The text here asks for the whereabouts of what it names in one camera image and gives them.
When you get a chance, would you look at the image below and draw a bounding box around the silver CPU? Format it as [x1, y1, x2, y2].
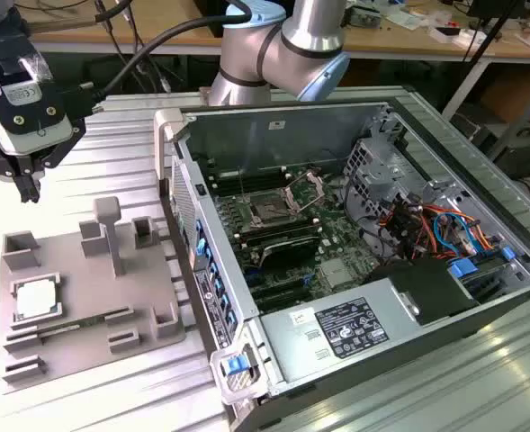
[14, 281, 64, 320]

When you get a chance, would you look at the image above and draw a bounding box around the CPU socket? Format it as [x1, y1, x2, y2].
[245, 191, 302, 228]

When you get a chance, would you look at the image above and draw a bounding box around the black expansion slot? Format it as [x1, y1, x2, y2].
[253, 290, 313, 315]
[248, 276, 309, 297]

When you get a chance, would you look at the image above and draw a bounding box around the grey parts rack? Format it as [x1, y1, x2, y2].
[0, 195, 187, 395]

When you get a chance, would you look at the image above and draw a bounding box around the green RAM stick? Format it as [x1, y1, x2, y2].
[34, 313, 112, 338]

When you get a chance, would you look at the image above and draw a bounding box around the open PC case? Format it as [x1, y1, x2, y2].
[153, 96, 530, 432]

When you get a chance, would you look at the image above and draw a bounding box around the black graphics card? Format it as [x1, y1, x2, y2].
[253, 233, 322, 274]

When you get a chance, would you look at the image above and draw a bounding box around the metal socket cover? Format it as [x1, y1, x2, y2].
[284, 170, 328, 213]

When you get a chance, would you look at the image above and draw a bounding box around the blue case latch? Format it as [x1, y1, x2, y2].
[225, 354, 248, 375]

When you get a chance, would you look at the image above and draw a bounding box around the green motherboard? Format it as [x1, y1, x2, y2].
[203, 161, 385, 316]

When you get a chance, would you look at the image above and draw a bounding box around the silver chipset heatsink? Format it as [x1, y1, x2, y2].
[320, 259, 355, 290]

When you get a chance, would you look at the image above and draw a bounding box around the grey power supply unit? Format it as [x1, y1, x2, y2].
[258, 276, 427, 386]

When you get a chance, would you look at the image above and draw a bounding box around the silver drive cage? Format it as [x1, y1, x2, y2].
[343, 137, 427, 217]

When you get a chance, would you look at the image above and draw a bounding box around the metal electronics box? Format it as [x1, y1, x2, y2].
[344, 3, 383, 28]

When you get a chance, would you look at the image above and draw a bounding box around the wooden desk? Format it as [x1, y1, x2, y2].
[14, 0, 530, 62]

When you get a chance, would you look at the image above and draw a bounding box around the black air shroud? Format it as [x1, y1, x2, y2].
[363, 258, 481, 326]

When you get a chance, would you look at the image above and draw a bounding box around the small white box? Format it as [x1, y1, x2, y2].
[430, 24, 473, 47]

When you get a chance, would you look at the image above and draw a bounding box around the blue disk carrier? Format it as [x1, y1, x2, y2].
[447, 256, 481, 281]

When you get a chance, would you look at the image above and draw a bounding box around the brown cardboard box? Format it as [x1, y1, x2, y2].
[475, 67, 530, 128]

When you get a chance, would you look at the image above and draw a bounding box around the black equipment box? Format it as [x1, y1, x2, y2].
[489, 125, 530, 179]

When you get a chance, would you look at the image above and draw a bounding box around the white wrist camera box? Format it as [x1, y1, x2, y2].
[0, 58, 76, 158]

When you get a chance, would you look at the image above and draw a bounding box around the thick black camera cable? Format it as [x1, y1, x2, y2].
[61, 0, 252, 121]

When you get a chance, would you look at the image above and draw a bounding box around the red black wire bundle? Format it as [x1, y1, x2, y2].
[378, 196, 427, 253]

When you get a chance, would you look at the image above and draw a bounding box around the blue data wire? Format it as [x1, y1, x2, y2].
[430, 210, 478, 258]

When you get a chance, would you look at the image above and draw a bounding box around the orange wire bundle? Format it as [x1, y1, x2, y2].
[419, 204, 505, 253]

